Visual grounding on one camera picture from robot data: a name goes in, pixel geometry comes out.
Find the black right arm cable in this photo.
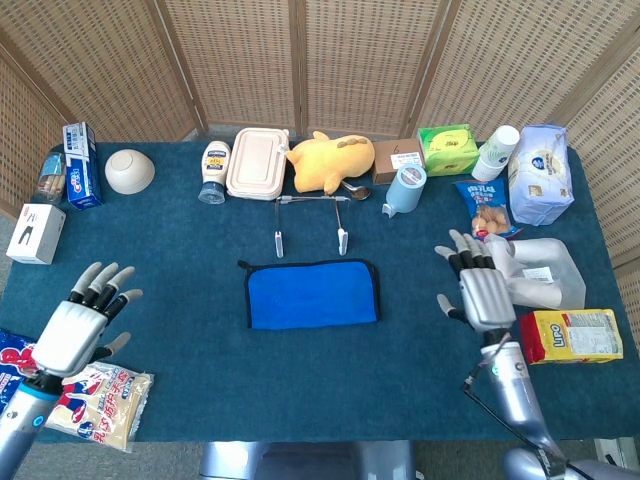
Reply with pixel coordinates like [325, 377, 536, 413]
[462, 344, 569, 464]

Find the metal ladle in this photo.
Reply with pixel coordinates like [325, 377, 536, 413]
[341, 180, 374, 201]

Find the stack of paper cups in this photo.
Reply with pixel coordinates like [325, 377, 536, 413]
[470, 124, 521, 183]

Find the yellow plush toy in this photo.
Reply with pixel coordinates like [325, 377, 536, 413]
[285, 130, 376, 195]

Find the light blue cylinder holder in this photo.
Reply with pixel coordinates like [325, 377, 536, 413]
[382, 163, 428, 219]

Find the yellow red biscuit pack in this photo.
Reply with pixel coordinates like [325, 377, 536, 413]
[518, 308, 625, 366]

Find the white mayonnaise squeeze bottle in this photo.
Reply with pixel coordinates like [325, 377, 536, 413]
[197, 140, 232, 205]

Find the brown cardboard box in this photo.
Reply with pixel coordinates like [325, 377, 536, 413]
[371, 138, 426, 186]

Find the pale lavender large bag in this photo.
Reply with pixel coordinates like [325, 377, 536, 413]
[507, 123, 575, 227]

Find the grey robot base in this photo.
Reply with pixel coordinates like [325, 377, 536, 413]
[199, 439, 416, 480]

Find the wicker folding screen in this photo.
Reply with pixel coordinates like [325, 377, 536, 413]
[0, 0, 640, 321]

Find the green tissue pack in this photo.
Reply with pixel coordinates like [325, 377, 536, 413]
[417, 123, 480, 178]

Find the translucent white plastic bag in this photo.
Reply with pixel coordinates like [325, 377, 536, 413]
[482, 233, 587, 310]

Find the clear jar with sticks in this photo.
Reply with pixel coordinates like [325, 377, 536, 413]
[35, 152, 68, 206]

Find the beige upturned bowl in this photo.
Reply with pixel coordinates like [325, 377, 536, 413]
[104, 149, 156, 196]

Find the beige lunch box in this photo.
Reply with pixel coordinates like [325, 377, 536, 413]
[225, 127, 291, 201]

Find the metal rack with white feet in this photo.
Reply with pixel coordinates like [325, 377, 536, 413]
[272, 194, 351, 259]

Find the grey and blue cloth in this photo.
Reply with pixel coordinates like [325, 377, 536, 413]
[237, 258, 382, 331]

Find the blue toothpaste box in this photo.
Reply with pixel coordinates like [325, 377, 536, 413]
[62, 121, 104, 211]

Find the blue carpet table cover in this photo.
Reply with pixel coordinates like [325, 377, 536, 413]
[0, 141, 632, 444]

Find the white box with black print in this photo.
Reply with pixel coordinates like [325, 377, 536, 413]
[5, 203, 67, 266]

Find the red white blue noodle bag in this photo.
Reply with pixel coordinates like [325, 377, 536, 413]
[0, 327, 155, 454]

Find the blue cookie snack bag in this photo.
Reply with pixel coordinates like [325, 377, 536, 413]
[452, 178, 521, 247]

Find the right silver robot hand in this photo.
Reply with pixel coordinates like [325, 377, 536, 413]
[434, 229, 517, 335]

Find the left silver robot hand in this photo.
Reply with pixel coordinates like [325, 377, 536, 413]
[30, 261, 144, 379]

